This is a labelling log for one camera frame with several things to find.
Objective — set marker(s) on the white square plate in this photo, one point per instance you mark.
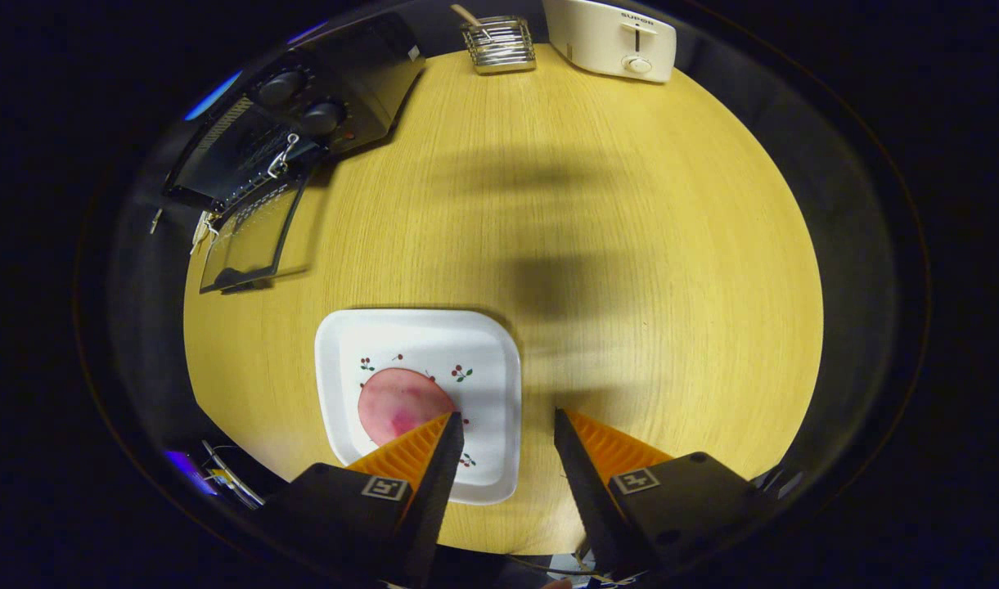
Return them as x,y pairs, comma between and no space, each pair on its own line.
434,343

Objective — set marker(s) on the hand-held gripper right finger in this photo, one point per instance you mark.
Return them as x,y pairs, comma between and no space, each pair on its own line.
585,483

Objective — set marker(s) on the pink round meat slice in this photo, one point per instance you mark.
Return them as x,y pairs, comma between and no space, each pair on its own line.
397,405

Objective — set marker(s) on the wooden stick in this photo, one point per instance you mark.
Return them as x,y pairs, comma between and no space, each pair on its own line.
466,14

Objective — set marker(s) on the black toaster oven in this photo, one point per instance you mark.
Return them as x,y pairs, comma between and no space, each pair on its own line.
360,90

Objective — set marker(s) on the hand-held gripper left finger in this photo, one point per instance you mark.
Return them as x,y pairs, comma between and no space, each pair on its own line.
434,491

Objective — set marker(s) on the white bread toaster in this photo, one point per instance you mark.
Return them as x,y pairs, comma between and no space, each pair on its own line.
597,37

